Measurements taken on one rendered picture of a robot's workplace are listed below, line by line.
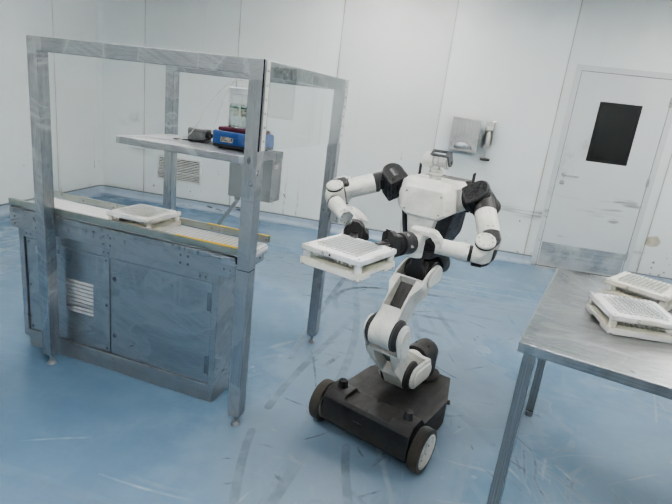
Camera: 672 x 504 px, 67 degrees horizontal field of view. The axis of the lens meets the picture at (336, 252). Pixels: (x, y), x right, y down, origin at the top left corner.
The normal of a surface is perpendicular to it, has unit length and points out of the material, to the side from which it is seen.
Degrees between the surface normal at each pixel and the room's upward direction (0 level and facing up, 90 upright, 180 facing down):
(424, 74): 90
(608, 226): 90
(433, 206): 91
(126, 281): 90
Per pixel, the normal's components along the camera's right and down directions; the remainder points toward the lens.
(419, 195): -0.58, 0.18
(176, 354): -0.33, 0.23
